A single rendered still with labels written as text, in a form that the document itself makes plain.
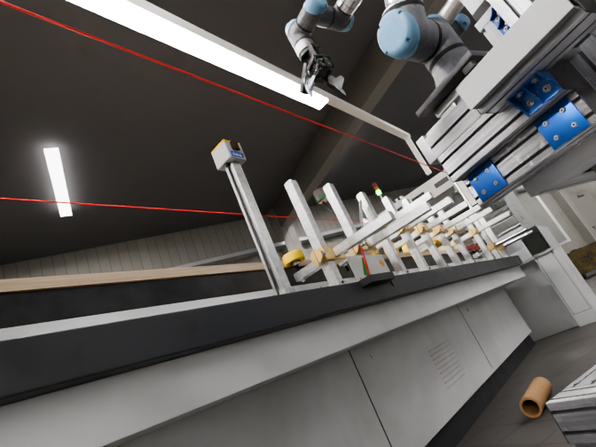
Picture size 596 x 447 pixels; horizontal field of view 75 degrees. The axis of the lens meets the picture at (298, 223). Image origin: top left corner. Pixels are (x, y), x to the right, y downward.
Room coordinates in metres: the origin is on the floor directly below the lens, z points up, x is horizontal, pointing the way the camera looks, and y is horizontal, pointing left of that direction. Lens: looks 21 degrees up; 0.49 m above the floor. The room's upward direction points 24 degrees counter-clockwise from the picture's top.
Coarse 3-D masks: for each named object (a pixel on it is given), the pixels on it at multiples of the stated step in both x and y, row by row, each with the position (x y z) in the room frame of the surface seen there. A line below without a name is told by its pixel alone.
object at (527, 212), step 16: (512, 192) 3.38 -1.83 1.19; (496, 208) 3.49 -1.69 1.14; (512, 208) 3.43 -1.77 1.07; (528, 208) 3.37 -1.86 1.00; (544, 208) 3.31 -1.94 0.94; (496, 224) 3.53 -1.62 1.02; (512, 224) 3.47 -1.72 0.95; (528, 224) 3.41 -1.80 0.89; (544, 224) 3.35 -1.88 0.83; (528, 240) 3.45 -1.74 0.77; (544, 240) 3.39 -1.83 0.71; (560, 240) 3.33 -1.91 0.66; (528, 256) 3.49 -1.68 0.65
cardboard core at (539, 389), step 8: (536, 384) 1.98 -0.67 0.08; (544, 384) 2.00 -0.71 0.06; (528, 392) 1.90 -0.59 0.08; (536, 392) 1.89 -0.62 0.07; (544, 392) 1.93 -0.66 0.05; (528, 400) 1.95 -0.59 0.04; (536, 400) 1.82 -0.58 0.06; (544, 400) 1.88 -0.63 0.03; (520, 408) 1.86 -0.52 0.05; (528, 408) 1.90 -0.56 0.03; (536, 408) 1.92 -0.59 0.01; (528, 416) 1.86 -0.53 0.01; (536, 416) 1.84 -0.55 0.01
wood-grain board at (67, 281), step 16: (384, 256) 2.05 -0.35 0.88; (400, 256) 2.21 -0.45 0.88; (112, 272) 0.87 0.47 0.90; (128, 272) 0.90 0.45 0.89; (144, 272) 0.94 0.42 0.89; (160, 272) 0.98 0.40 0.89; (176, 272) 1.02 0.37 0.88; (192, 272) 1.06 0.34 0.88; (208, 272) 1.11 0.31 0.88; (224, 272) 1.16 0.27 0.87; (0, 288) 0.68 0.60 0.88; (16, 288) 0.71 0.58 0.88; (32, 288) 0.73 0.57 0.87; (48, 288) 0.76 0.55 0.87
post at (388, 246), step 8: (360, 192) 1.65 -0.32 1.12; (368, 200) 1.67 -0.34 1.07; (368, 208) 1.66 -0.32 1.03; (368, 216) 1.67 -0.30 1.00; (376, 216) 1.66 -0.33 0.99; (384, 240) 1.66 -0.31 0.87; (384, 248) 1.67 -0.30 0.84; (392, 248) 1.66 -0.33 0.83; (392, 256) 1.66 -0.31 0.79; (392, 264) 1.67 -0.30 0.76; (400, 264) 1.65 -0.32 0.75
